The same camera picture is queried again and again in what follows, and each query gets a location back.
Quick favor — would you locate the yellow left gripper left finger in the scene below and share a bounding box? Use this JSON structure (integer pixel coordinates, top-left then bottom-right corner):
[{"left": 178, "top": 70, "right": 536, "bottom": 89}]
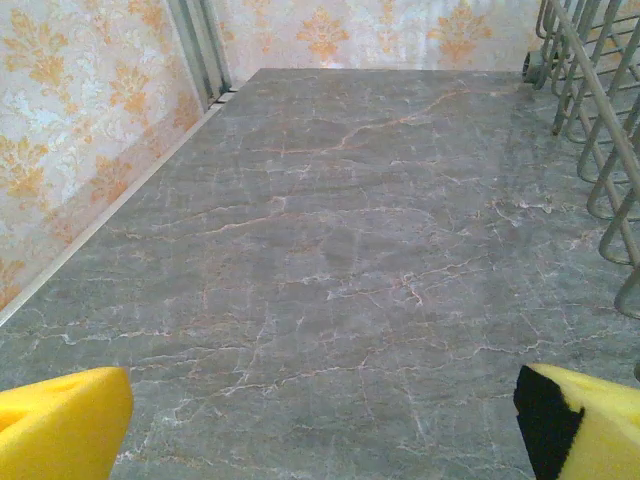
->
[{"left": 0, "top": 366, "right": 134, "bottom": 480}]

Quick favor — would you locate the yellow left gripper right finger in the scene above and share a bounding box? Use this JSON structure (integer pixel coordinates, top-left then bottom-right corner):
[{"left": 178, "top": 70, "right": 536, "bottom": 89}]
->
[{"left": 513, "top": 363, "right": 640, "bottom": 480}]

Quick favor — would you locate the aluminium side rail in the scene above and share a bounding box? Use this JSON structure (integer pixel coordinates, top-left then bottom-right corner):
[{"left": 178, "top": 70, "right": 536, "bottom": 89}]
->
[{"left": 0, "top": 92, "right": 239, "bottom": 326}]

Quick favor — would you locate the grey wire dish rack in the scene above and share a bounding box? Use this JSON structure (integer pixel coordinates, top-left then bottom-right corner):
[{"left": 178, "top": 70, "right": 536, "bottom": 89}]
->
[{"left": 522, "top": 0, "right": 640, "bottom": 381}]

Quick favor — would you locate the aluminium frame post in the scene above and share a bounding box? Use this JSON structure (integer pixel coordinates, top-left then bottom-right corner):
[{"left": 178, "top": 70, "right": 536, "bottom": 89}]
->
[{"left": 167, "top": 0, "right": 234, "bottom": 101}]

